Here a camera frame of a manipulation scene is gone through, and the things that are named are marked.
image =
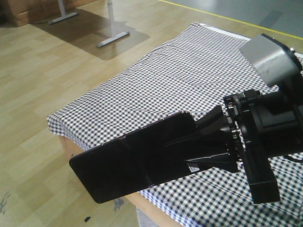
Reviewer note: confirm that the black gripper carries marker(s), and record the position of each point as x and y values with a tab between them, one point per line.
266	126

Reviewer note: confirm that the black foldable smartphone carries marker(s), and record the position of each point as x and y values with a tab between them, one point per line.
147	146

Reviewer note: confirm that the checkered bed sheet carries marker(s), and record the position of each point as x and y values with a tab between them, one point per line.
192	72

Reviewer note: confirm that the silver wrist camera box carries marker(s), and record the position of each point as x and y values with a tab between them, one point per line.
274	62

